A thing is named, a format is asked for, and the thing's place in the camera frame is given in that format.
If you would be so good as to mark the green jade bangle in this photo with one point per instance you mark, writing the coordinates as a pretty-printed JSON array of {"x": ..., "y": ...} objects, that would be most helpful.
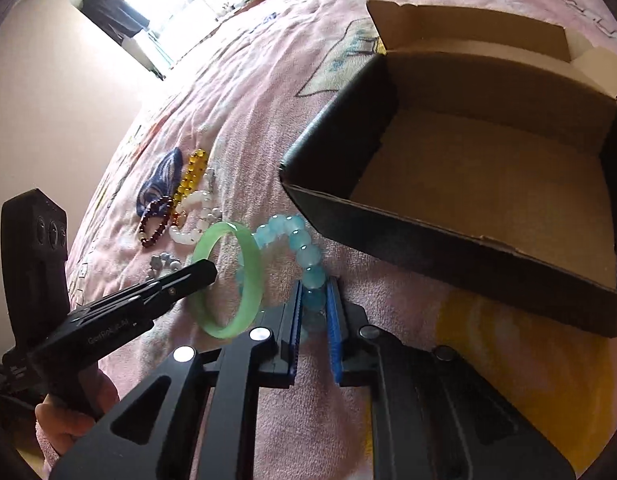
[{"x": 247, "y": 279}]

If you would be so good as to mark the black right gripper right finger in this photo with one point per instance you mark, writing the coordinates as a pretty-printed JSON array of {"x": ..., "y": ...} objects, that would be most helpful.
[{"x": 363, "y": 355}]

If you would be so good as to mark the person's left hand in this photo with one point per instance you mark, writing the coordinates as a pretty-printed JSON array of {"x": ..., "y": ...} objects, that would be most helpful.
[{"x": 61, "y": 426}]

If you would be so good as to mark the silver flower jewelry piece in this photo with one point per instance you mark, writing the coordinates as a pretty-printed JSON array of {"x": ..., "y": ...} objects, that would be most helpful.
[{"x": 163, "y": 264}]

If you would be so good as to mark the pink printed bed blanket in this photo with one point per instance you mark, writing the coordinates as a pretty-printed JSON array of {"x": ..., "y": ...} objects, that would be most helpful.
[{"x": 245, "y": 95}]

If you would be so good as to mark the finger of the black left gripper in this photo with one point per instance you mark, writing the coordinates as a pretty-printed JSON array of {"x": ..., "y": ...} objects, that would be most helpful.
[{"x": 147, "y": 301}]

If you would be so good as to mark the dark hanging garment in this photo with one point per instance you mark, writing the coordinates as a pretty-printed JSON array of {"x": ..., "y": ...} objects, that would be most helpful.
[{"x": 116, "y": 18}]

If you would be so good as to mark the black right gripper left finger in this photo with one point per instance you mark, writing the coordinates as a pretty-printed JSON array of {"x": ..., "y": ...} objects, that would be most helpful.
[{"x": 266, "y": 356}]

